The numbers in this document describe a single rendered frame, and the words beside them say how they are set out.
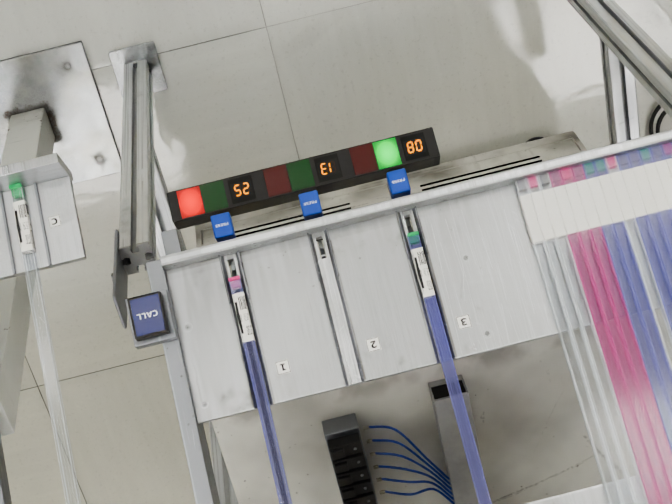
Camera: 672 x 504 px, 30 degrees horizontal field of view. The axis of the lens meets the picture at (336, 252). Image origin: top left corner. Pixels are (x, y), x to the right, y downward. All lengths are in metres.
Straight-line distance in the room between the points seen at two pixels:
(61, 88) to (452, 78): 0.68
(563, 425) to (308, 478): 0.38
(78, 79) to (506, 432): 0.93
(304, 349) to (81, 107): 0.86
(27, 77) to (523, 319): 1.04
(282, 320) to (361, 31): 0.82
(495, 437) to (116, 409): 0.93
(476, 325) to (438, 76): 0.84
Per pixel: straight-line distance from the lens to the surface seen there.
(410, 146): 1.56
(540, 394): 1.86
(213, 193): 1.56
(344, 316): 1.49
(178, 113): 2.22
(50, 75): 2.19
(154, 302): 1.48
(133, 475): 2.65
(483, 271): 1.51
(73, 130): 2.23
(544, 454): 1.93
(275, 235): 1.50
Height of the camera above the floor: 2.03
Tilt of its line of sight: 59 degrees down
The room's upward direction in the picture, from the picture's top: 165 degrees clockwise
